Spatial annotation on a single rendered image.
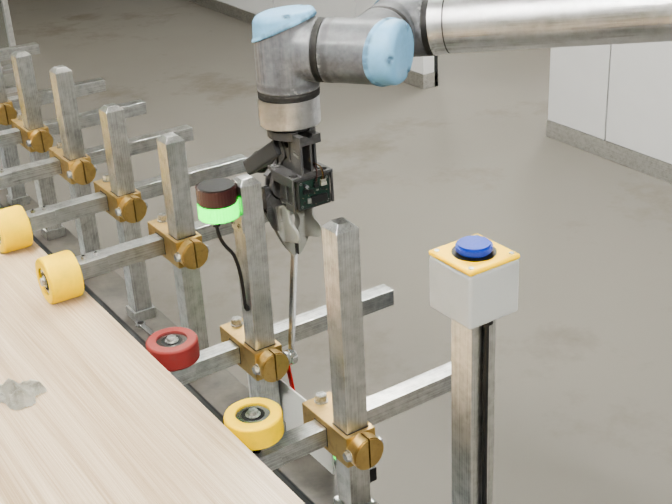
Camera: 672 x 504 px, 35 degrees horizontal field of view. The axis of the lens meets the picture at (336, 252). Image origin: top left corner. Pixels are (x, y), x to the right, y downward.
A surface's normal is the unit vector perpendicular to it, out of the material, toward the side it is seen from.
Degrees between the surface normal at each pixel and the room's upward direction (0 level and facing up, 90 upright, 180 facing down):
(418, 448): 0
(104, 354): 0
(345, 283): 90
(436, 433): 0
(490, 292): 90
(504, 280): 90
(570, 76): 90
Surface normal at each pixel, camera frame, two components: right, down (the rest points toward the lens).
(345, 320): 0.56, 0.33
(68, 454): -0.05, -0.90
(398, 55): 0.91, 0.14
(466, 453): -0.83, 0.28
